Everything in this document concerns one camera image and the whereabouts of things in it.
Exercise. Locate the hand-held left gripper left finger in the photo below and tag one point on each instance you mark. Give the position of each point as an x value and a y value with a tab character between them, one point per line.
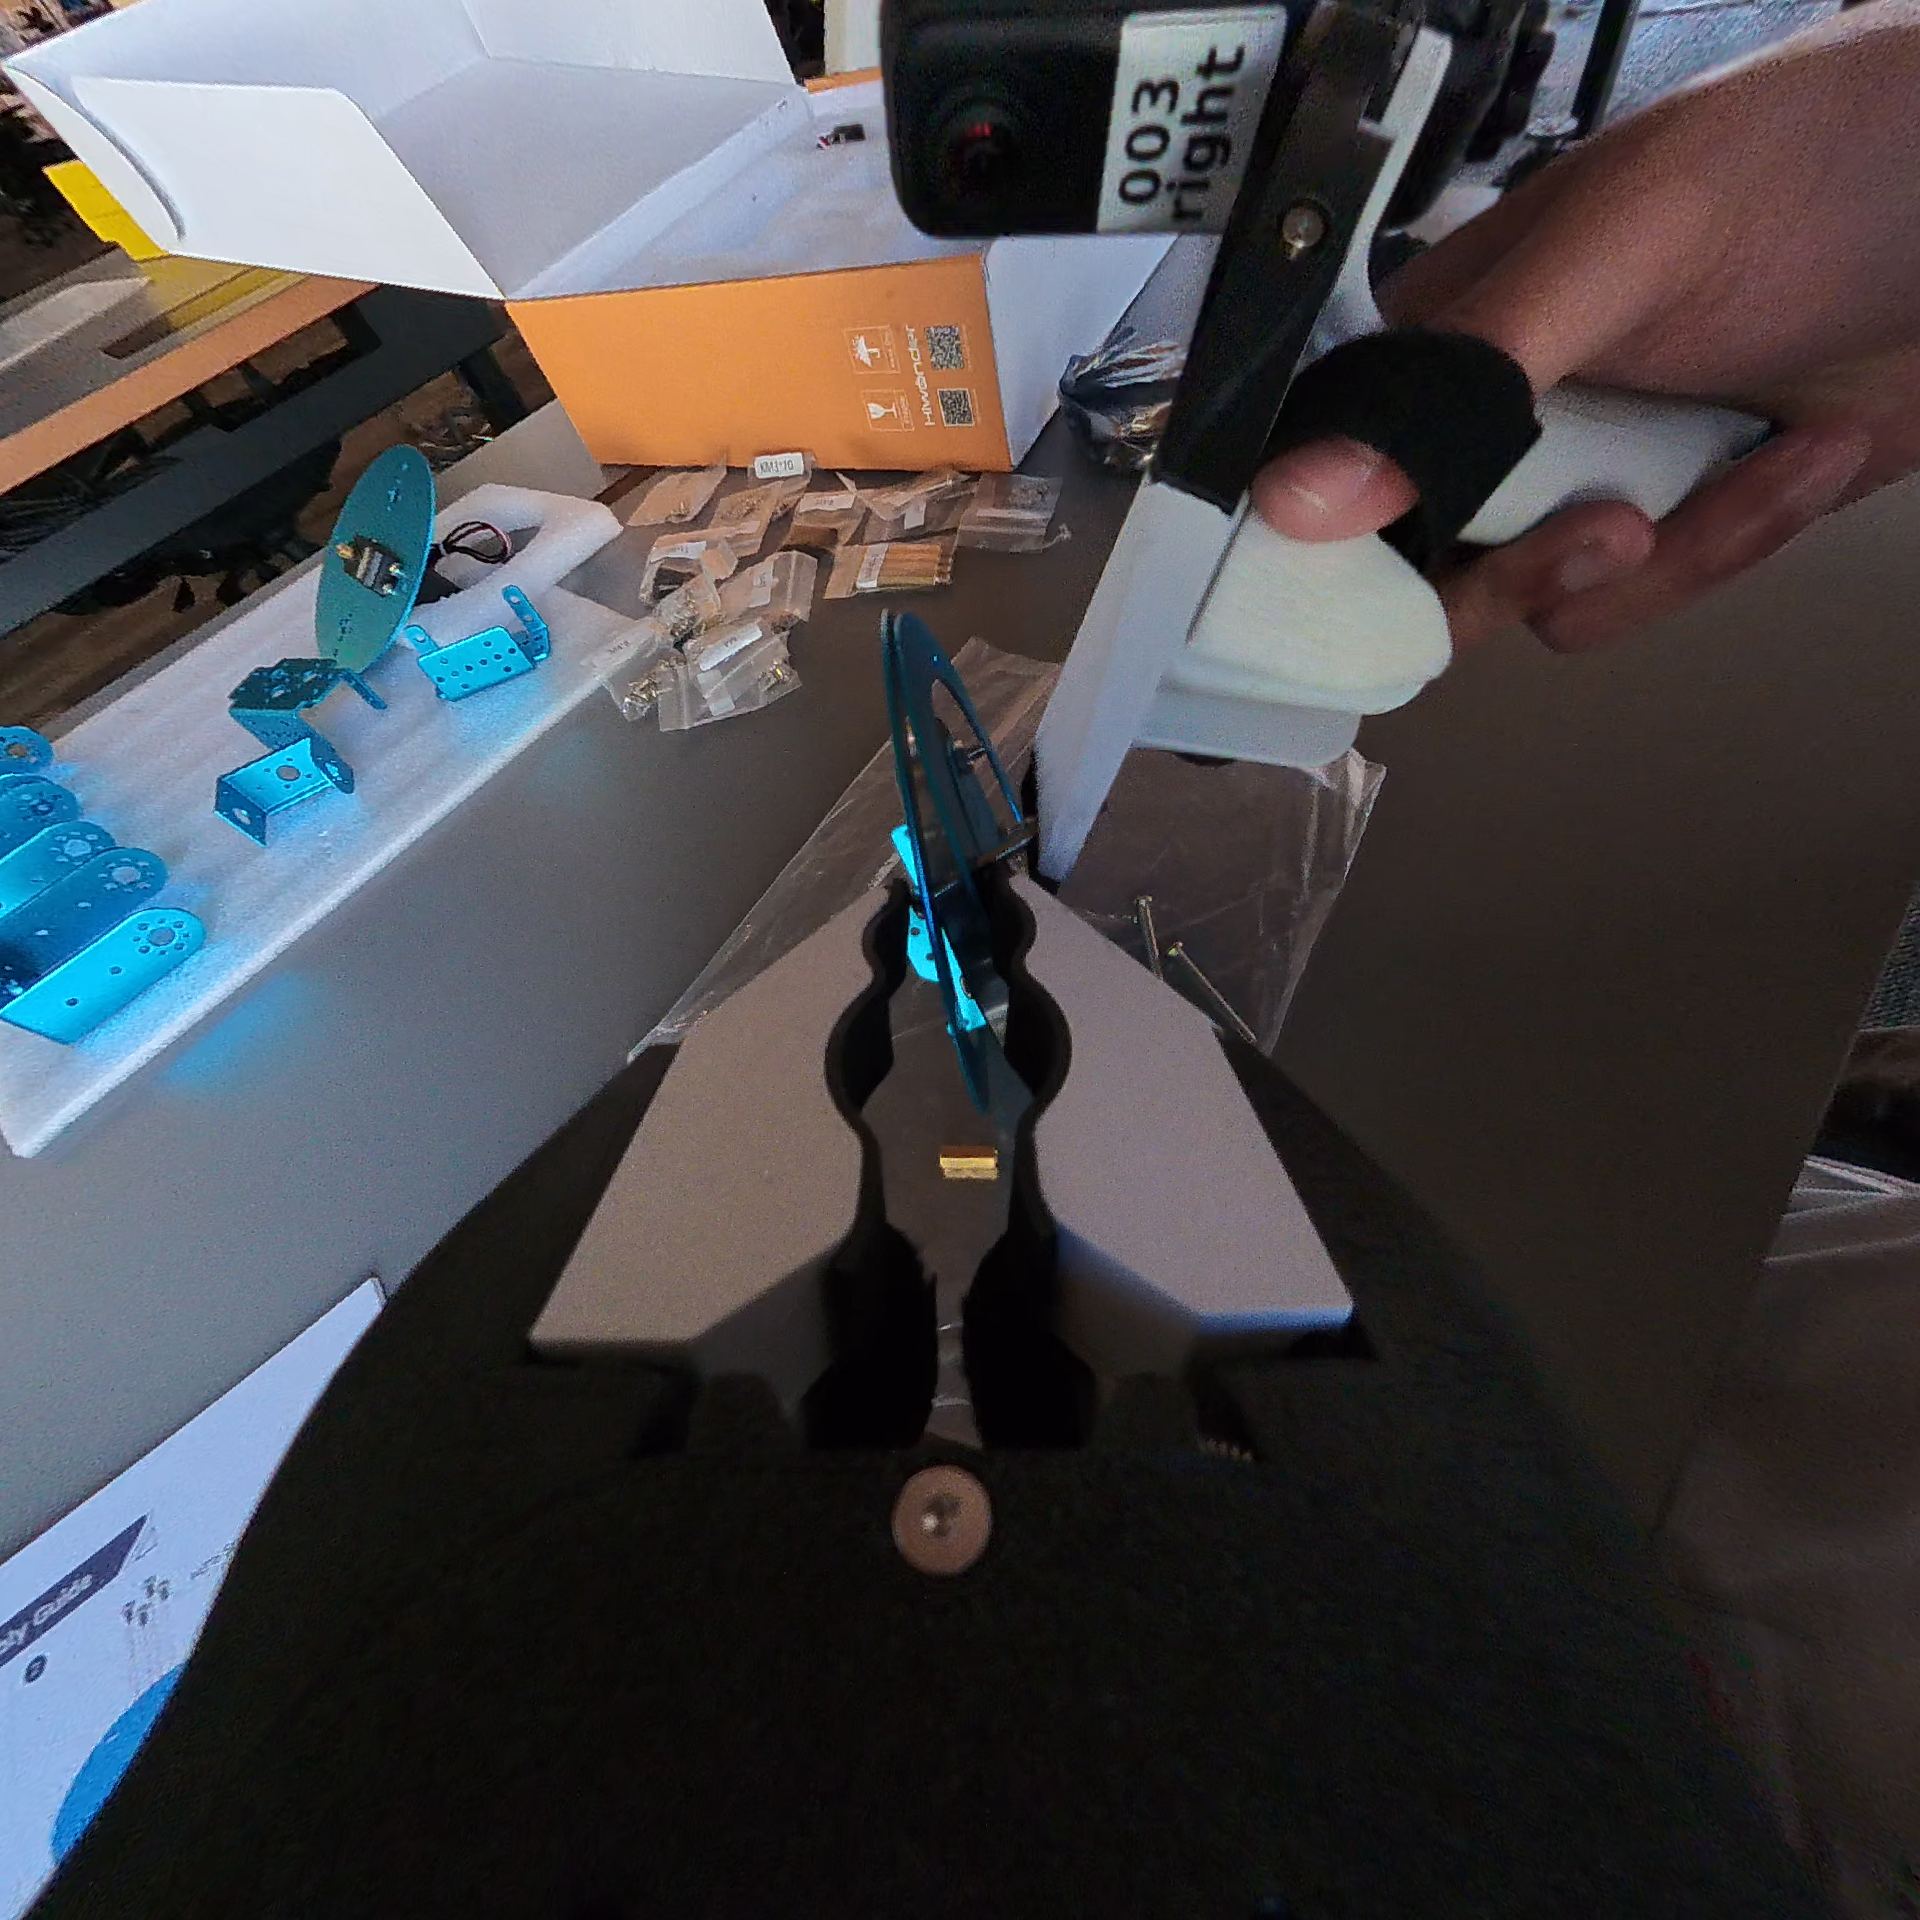
720	1200

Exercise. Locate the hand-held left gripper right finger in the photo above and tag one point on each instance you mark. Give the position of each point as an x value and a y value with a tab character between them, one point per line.
1185	1185

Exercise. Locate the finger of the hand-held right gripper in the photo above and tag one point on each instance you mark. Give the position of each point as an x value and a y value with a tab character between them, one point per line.
1117	674

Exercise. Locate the blue round rotating base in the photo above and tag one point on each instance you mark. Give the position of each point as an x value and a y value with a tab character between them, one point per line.
938	721

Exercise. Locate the grey desk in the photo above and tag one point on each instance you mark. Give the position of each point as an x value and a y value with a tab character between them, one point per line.
1574	974

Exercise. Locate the person's right hand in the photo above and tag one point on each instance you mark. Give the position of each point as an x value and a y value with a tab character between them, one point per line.
1723	270

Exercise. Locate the clear plastic bag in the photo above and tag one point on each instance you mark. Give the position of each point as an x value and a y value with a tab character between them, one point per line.
1275	840

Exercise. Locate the dark bag of parts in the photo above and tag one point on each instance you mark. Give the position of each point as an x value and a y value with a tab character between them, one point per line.
1117	405

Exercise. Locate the pile of small hardware bags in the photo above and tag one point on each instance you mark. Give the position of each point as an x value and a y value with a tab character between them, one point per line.
779	586

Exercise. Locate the orange cardboard box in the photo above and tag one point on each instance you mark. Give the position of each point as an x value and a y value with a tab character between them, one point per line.
720	359

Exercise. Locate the white foam sheet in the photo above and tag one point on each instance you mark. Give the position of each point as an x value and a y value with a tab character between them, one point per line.
376	781

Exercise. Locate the white foam block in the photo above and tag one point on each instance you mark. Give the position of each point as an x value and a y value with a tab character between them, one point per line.
569	525

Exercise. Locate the white assembly guide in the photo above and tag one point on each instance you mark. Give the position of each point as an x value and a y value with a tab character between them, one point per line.
148	1501

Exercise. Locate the teal round plate with servo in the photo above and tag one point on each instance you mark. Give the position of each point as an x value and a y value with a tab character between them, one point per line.
381	525

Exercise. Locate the long wooden table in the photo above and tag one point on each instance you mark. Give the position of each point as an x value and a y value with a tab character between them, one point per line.
148	390

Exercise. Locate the yellow plastic bins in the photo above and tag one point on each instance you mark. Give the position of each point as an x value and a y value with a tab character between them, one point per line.
105	210

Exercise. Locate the blue perforated U bracket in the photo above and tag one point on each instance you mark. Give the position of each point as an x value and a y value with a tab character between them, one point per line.
481	663

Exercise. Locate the small blue bracket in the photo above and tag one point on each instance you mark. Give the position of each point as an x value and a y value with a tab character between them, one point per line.
277	797

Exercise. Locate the dark teal bracket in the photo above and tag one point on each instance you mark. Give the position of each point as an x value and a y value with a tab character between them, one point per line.
293	694

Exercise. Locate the large blue U bracket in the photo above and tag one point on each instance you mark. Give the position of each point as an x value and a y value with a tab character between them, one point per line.
37	818
76	901
90	984

